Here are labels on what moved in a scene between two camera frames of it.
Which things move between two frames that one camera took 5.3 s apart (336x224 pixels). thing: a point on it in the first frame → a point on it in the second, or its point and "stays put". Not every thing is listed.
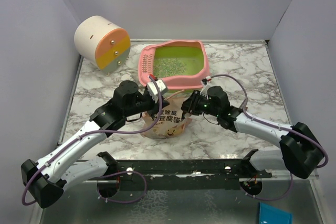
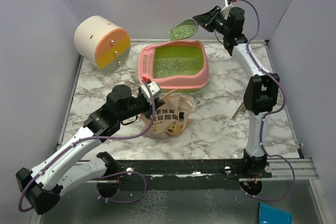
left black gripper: x=154 y=106 stays put
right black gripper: x=190 y=105 → x=207 y=19
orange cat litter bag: x=171 y=123 stays put
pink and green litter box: x=182 y=64 stays put
